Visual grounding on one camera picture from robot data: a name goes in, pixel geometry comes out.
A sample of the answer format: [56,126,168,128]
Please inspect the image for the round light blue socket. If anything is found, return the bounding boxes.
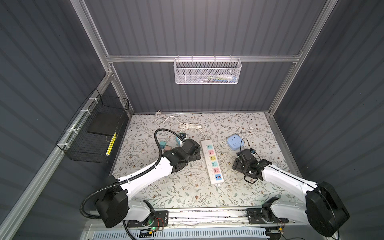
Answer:
[227,135,244,151]

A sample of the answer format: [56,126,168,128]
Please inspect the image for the long white power strip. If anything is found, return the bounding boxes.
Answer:
[201,140,224,187]

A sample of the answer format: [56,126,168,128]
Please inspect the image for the black corrugated cable hose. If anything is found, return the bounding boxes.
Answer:
[79,128,184,240]

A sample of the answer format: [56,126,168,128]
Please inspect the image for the aluminium rail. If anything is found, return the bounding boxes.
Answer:
[150,204,310,227]

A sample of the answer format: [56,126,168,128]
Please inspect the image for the black wire mesh basket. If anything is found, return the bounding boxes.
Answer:
[57,90,130,164]

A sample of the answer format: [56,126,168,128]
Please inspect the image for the white wire mesh basket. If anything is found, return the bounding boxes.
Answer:
[173,57,242,85]

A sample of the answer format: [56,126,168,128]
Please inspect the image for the floral table mat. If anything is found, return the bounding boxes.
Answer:
[113,113,297,209]

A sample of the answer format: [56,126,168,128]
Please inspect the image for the teal blue power strip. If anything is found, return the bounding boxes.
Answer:
[176,139,183,147]

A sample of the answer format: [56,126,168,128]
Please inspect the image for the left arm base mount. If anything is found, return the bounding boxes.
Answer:
[126,211,169,228]

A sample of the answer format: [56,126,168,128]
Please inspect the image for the coiled white power cable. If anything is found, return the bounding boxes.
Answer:
[153,110,208,142]

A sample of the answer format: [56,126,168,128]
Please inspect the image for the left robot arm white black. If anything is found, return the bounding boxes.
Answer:
[95,139,201,228]

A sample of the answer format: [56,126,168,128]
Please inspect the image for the teal charger cube upper left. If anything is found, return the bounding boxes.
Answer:
[159,141,167,149]

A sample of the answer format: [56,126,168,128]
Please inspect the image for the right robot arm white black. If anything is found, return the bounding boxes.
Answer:
[232,149,350,238]

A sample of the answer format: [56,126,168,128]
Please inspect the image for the pink charger cube left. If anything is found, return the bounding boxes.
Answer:
[164,146,172,152]

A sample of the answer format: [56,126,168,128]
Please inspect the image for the white vent grille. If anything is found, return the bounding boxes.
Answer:
[91,227,271,240]

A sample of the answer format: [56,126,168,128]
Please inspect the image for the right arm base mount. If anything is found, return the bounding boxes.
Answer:
[246,197,289,224]

